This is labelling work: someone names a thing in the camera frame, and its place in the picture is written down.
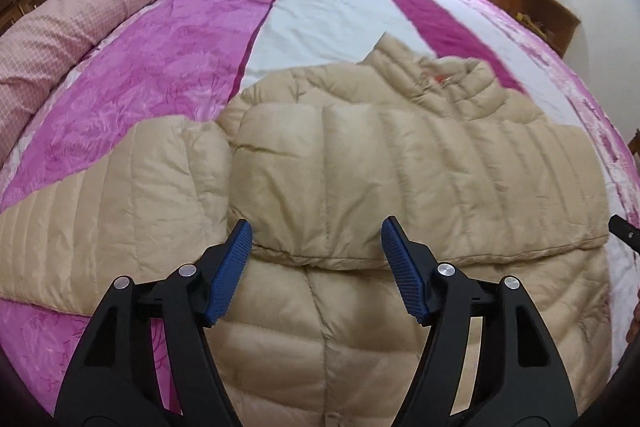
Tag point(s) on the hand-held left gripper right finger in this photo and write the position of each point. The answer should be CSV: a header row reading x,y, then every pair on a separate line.
x,y
402,264

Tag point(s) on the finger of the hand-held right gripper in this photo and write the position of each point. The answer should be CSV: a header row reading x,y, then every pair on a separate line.
x,y
625,232

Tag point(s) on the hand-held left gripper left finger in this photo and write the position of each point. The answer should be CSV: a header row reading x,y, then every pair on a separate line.
x,y
231,267

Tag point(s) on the beige down jacket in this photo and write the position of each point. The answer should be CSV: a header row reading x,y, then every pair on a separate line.
x,y
400,157

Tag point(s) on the pink and white striped bedcover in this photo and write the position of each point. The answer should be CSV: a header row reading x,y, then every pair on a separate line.
x,y
175,57

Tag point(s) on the rolled pink checked quilt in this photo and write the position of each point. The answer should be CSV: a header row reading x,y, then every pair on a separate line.
x,y
75,17

